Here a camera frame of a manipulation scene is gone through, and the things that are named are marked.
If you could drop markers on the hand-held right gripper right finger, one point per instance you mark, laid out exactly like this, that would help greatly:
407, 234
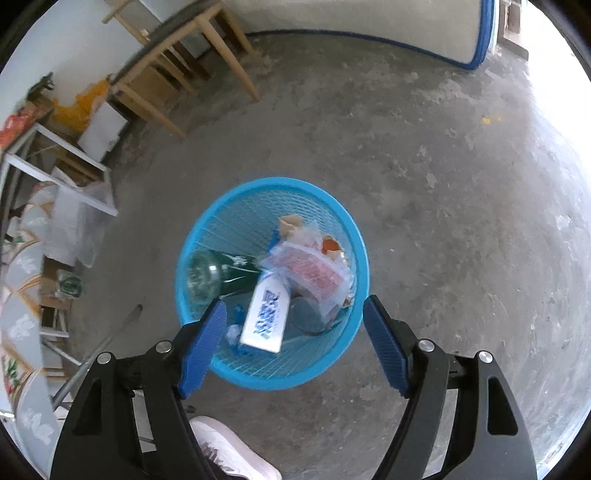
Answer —
385, 346

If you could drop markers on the white side table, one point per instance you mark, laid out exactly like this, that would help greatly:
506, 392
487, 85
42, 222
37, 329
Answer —
69, 190

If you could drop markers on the yellow orange plastic bag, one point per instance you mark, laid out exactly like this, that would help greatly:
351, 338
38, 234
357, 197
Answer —
78, 106

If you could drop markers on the blue toothpaste box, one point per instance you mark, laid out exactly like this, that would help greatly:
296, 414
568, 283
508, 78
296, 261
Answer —
265, 318

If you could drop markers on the clear plastic sheet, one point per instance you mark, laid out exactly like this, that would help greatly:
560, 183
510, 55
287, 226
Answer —
78, 226

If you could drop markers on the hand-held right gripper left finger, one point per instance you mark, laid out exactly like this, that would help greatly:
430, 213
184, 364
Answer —
203, 350

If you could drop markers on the green printed package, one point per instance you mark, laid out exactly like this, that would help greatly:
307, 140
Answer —
69, 284

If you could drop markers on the white foam sheets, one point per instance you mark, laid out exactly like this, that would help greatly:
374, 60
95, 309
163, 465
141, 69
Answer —
99, 134

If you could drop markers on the pink clear plastic bag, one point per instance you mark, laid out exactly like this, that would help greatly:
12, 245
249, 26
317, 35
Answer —
309, 272

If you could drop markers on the green plastic bottle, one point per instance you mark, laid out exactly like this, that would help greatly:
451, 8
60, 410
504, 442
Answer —
205, 277

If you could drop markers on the white shoe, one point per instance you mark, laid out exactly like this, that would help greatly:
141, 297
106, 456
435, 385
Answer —
231, 447

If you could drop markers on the white mattress blue edge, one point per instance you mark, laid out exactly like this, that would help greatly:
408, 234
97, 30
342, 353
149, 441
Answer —
369, 23

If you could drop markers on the orange peel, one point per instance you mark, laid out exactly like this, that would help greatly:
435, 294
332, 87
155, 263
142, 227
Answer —
328, 244

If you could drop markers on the grey metal pole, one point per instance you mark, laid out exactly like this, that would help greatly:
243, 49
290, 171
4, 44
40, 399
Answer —
99, 346

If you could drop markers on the blue mesh waste basket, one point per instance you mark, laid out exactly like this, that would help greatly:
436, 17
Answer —
240, 217

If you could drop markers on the orange snack bag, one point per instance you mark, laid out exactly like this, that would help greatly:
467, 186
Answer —
14, 127

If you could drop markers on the wooden chair dark seat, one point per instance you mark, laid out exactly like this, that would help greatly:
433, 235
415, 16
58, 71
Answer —
147, 85

